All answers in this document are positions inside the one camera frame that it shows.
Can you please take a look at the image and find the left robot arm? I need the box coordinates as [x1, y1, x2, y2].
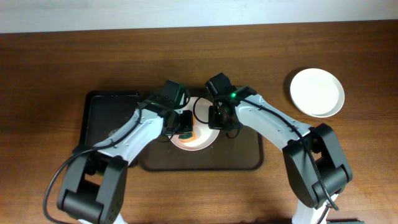
[57, 80, 193, 223]

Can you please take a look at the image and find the large brown tray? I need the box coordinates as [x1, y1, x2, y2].
[137, 86, 265, 172]

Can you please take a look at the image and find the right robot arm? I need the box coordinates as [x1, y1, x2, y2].
[205, 73, 353, 223]

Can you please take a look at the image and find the green orange sponge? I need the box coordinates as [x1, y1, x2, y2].
[178, 131, 197, 142]

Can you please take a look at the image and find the small black tray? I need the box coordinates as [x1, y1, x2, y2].
[79, 90, 141, 146]

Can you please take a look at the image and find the pinkish white plate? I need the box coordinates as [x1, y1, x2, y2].
[171, 96, 220, 151]

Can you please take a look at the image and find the cream plate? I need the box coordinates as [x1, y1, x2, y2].
[289, 68, 345, 118]

